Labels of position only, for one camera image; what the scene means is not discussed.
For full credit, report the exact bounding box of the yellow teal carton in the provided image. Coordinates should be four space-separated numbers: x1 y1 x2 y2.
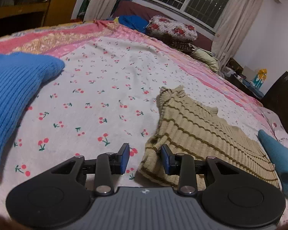
252 69 267 89

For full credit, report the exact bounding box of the pale green pillow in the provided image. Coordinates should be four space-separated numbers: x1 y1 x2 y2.
190 47 219 73

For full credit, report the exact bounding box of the maroon sofa back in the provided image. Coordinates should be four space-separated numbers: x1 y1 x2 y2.
112 0 212 51

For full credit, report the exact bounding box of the beige striped knit sweater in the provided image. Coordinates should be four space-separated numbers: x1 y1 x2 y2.
138 86 281 188

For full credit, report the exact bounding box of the dark wooden headboard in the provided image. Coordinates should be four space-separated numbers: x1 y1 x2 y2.
261 71 288 133

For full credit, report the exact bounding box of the teal folded fleece garment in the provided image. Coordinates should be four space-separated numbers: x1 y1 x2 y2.
257 129 288 198

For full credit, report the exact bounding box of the blue cloth pile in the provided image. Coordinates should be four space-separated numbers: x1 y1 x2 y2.
114 15 149 34

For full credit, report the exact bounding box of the pink floral bed sheet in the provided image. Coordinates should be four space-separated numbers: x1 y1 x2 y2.
0 20 288 225

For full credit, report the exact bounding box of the wooden TV cabinet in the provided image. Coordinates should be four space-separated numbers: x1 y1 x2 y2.
0 0 77 37

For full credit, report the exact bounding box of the bright blue folded knit garment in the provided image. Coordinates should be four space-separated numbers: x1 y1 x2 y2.
0 52 65 162

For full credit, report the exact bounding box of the red floral folded quilt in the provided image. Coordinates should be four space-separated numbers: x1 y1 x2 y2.
146 16 198 43

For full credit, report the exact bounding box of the right beige curtain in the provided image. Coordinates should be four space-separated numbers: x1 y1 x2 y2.
211 0 263 76

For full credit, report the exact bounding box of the cluttered nightstand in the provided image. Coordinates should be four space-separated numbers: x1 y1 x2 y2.
223 58 264 101

